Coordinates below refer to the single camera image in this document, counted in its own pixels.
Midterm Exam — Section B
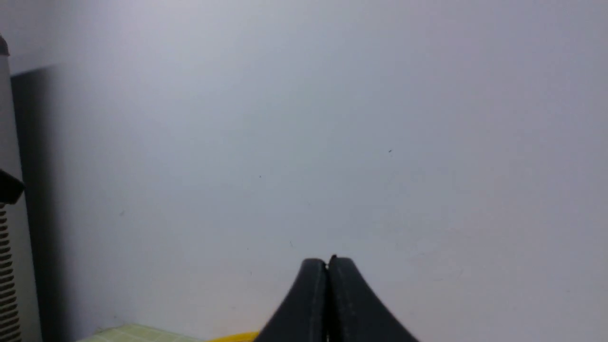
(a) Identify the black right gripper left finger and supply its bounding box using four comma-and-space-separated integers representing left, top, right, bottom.
254, 258, 328, 342

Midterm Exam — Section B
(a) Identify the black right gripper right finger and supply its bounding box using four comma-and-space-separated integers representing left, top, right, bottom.
328, 256, 417, 342

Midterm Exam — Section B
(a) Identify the bamboo steamer basket yellow rim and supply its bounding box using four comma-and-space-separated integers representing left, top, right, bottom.
207, 331, 260, 342

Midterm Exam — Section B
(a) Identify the green checked tablecloth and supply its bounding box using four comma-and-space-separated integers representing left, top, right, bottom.
81, 324, 200, 342

